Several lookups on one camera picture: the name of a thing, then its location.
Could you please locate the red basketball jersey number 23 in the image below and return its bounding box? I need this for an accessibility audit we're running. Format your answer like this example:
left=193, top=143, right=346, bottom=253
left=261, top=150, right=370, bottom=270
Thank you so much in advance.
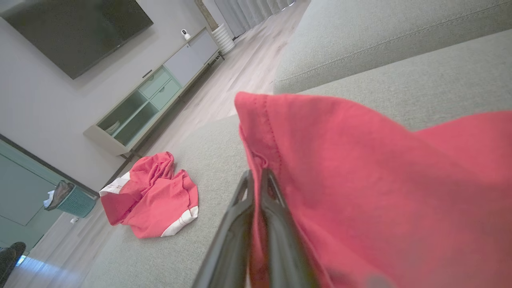
left=234, top=92, right=512, bottom=288

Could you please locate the pale green TV cabinet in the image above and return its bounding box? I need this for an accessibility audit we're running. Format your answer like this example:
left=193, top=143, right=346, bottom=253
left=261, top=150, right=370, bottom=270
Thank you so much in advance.
left=83, top=27, right=225, bottom=157

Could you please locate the teal panel door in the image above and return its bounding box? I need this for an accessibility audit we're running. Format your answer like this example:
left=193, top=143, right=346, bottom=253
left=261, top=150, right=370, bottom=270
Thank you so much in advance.
left=0, top=134, right=99, bottom=256

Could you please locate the dark shoe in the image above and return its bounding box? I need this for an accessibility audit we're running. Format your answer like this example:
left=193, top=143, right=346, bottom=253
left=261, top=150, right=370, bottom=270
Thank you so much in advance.
left=0, top=242, right=27, bottom=287

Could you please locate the grey sofa back cushion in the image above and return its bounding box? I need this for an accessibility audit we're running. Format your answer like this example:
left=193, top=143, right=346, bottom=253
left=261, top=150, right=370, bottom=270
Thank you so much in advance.
left=273, top=0, right=512, bottom=95

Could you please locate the black wall television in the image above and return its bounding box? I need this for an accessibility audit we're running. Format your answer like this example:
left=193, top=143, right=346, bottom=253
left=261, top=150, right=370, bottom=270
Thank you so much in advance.
left=0, top=0, right=154, bottom=80

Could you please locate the grey pleated curtain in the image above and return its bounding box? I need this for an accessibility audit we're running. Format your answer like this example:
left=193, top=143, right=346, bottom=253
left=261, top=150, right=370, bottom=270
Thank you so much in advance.
left=214, top=0, right=297, bottom=39

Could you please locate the red shorts white hem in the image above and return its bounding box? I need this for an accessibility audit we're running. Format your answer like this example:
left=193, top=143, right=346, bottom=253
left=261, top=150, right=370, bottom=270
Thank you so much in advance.
left=99, top=151, right=200, bottom=239

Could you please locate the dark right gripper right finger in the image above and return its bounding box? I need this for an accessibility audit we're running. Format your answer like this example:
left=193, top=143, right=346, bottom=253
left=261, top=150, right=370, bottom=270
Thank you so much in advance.
left=260, top=168, right=321, bottom=288

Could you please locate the teal laundry basket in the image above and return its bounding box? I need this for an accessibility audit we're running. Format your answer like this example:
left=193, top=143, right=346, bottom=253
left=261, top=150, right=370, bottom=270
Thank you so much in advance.
left=44, top=180, right=98, bottom=219

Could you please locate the grey sofa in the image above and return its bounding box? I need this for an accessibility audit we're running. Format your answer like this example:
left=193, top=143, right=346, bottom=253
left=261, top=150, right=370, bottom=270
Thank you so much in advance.
left=80, top=29, right=512, bottom=288

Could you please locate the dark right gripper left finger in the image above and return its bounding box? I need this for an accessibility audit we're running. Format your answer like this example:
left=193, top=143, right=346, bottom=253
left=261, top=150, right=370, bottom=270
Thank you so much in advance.
left=192, top=170, right=255, bottom=288

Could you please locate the white ribbed floor vase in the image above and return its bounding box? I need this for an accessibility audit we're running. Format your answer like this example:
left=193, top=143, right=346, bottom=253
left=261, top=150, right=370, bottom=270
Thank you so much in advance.
left=211, top=23, right=236, bottom=56

